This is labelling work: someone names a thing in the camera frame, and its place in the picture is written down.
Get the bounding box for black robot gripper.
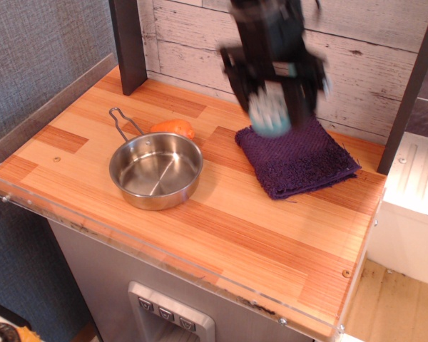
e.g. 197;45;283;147
219;6;330;125

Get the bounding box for dark grey left post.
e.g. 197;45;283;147
108;0;148;95

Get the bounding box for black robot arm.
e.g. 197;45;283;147
219;1;328;128

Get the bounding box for dark grey post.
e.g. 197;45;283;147
377;0;428;175
108;0;148;95

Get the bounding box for clear acrylic edge guard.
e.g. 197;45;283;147
0;166;385;341

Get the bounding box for folded violet towel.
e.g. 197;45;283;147
235;118;360;200

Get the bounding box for orange toy carrot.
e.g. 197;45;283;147
151;119;195;140

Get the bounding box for orange object bottom left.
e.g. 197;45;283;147
16;326;41;342

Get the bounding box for teal brush white bristles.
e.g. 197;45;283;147
248;17;297;139

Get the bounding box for grey cabinet body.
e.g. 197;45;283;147
50;222;310;341

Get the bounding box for silver dispenser button panel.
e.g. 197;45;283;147
128;281;216;342

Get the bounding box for dark grey right post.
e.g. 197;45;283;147
377;0;428;175

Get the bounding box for small stainless steel pan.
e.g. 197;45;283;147
109;108;203;210

